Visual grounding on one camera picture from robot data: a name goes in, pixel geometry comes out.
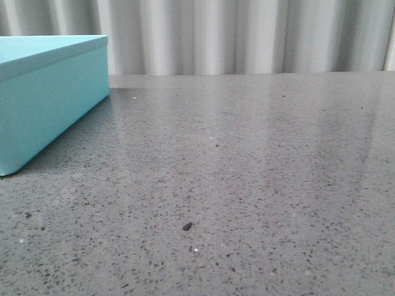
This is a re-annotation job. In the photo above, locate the light blue storage box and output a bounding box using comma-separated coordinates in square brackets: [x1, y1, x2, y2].
[1, 35, 109, 176]

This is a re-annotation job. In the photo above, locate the small black debris crumb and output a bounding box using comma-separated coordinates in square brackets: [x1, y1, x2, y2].
[182, 222, 193, 231]

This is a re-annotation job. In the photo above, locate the grey pleated curtain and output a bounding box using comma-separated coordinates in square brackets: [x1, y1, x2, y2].
[1, 1, 394, 75]

